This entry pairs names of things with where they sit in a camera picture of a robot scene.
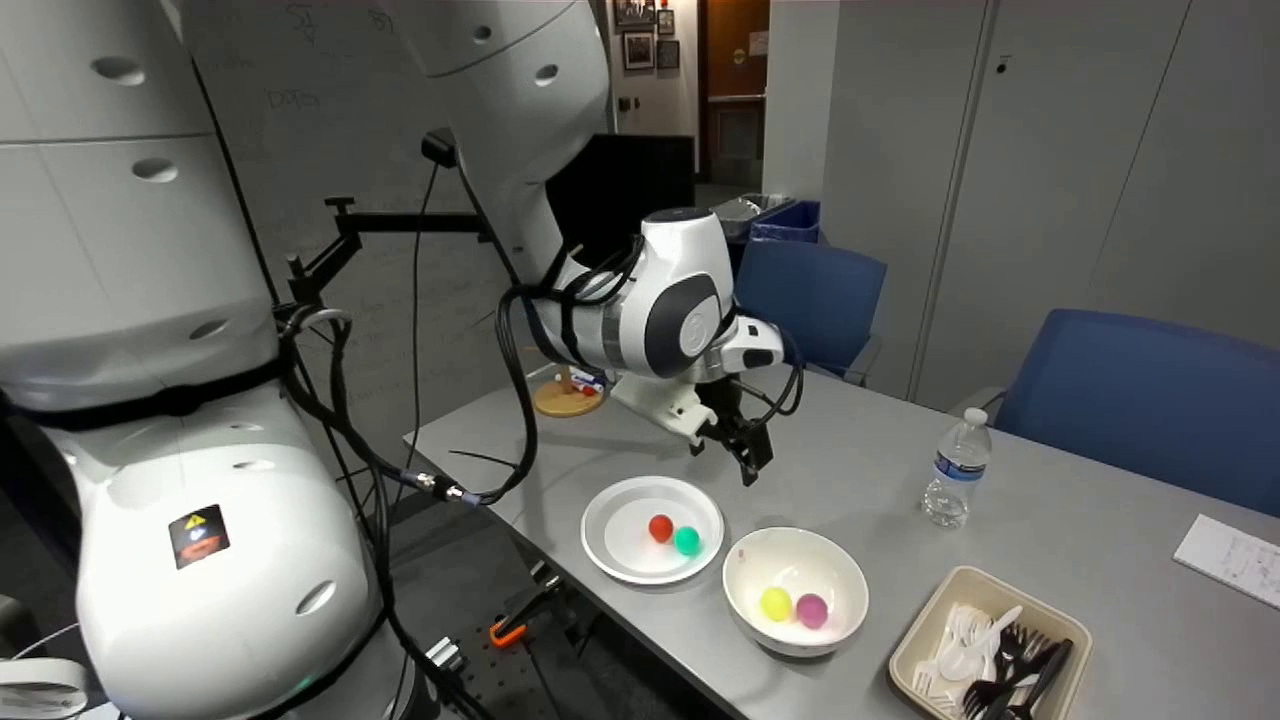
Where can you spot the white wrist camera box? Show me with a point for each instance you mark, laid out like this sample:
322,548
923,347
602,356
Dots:
670,406

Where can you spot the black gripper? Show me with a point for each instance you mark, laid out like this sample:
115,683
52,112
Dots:
733,429

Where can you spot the red ball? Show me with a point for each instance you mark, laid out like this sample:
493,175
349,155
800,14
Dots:
662,528

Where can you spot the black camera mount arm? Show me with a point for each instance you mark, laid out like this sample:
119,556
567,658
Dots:
386,225

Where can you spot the green ball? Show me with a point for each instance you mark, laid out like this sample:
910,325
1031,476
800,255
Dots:
685,541

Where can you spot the clear water bottle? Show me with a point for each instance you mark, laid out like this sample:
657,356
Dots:
959,468

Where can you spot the beige cutlery tray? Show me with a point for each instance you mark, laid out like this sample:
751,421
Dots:
991,592

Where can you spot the white foam plate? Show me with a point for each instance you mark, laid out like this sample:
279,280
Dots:
615,528

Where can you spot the white plastic cutlery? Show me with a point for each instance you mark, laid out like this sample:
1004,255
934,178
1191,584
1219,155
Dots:
967,655

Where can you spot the black plastic fork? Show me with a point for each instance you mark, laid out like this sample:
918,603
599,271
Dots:
1024,670

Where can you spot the wooden peg stand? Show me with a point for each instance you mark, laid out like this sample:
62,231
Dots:
567,392

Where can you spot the blue chair right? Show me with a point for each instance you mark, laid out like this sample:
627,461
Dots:
1152,398

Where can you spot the blue chair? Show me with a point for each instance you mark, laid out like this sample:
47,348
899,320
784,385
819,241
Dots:
1152,398
820,299

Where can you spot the yellow ball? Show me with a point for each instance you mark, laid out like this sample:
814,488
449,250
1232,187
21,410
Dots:
777,607

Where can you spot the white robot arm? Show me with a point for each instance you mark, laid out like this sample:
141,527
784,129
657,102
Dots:
223,573

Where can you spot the white paper sheet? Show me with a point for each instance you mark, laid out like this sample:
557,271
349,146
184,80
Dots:
1232,556

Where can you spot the purple ball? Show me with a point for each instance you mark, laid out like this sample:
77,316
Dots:
814,610

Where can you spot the orange black clamp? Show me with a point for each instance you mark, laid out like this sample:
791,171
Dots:
514,630

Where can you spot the blue chair middle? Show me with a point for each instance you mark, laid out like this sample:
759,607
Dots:
820,299

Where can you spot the white bowl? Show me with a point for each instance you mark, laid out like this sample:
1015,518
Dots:
798,563

